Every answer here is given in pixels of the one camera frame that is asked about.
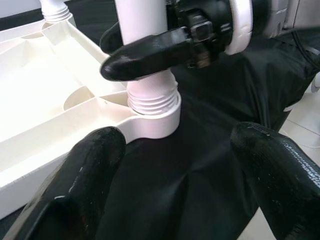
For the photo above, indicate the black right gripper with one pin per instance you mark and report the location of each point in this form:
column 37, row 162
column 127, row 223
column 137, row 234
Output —
column 205, row 30

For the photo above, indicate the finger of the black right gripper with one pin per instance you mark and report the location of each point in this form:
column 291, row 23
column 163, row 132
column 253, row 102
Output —
column 111, row 40

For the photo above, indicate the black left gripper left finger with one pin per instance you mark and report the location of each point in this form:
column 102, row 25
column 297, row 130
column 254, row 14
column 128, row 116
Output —
column 75, row 187

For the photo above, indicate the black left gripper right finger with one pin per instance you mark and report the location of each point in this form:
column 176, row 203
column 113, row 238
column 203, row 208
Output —
column 282, row 187

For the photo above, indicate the white tapered plastic leg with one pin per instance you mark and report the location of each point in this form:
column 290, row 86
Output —
column 140, row 20
column 53, row 11

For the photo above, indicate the white plastic children table top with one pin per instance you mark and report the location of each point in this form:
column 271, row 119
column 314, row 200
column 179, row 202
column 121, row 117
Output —
column 37, row 100

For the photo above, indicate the black table cloth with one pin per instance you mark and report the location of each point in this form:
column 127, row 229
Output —
column 212, row 100

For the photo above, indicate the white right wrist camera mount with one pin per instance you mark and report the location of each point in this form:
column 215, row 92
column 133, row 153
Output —
column 241, row 25

